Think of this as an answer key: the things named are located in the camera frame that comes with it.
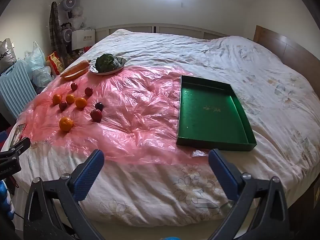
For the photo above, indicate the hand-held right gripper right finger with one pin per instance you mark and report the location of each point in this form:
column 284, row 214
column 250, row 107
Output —
column 222, row 172

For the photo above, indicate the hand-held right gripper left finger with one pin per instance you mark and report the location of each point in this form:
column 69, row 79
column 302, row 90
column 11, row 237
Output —
column 90, row 172

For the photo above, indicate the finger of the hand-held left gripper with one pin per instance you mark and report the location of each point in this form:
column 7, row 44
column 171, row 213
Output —
column 17, row 148

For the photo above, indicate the green tray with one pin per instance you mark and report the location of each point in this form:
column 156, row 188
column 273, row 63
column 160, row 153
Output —
column 212, row 120

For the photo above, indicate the orange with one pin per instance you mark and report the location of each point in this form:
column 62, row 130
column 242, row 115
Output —
column 66, row 124
column 56, row 99
column 81, row 103
column 70, row 98

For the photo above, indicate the large red apple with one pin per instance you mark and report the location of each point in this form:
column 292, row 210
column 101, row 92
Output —
column 96, row 115

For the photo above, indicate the red plum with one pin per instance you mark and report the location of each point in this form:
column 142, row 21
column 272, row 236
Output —
column 62, row 105
column 74, row 86
column 88, row 91

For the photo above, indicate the dark purple plum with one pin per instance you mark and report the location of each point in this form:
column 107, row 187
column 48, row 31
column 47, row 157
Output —
column 99, row 106

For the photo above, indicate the person's left forearm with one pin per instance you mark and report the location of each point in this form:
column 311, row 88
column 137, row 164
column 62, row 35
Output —
column 3, row 200

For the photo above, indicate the light blue ribbed suitcase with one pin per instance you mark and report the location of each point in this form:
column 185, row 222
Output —
column 15, row 90

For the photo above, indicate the clear plastic bag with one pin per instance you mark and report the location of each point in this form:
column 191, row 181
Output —
column 42, row 76

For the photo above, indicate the pink plastic sheet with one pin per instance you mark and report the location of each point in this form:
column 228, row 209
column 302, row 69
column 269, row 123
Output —
column 140, row 110

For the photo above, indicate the light blue plastic bag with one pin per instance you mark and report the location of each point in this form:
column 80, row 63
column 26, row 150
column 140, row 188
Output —
column 37, row 58

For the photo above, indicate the yellow and red package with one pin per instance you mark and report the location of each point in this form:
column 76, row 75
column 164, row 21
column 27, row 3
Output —
column 56, row 63

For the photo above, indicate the white printed bag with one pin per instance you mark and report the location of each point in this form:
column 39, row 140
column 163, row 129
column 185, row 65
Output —
column 6, row 53

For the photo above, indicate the carrot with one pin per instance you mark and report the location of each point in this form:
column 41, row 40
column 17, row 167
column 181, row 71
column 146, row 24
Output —
column 76, row 70

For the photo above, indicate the white floral quilt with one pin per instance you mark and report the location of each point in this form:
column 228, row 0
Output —
column 270, row 85

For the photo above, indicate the white plate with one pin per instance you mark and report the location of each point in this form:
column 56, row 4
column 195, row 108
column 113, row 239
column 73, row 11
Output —
column 120, row 67

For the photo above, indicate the leafy green vegetable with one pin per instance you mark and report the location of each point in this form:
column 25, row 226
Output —
column 107, row 62

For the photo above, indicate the white round fan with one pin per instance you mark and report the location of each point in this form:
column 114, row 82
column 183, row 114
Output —
column 66, row 34
column 69, row 3

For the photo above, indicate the plaid scarf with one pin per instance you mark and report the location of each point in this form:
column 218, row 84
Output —
column 53, row 27

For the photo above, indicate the white cardboard box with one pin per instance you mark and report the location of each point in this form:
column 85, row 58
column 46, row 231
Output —
column 83, row 39

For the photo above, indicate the wooden headboard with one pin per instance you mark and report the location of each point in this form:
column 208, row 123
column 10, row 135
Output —
column 287, row 46

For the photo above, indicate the pile of clear plastic bags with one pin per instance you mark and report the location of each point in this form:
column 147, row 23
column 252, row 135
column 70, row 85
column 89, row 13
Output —
column 77, row 17

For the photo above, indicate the white panel headboard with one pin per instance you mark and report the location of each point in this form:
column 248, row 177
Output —
column 155, row 28

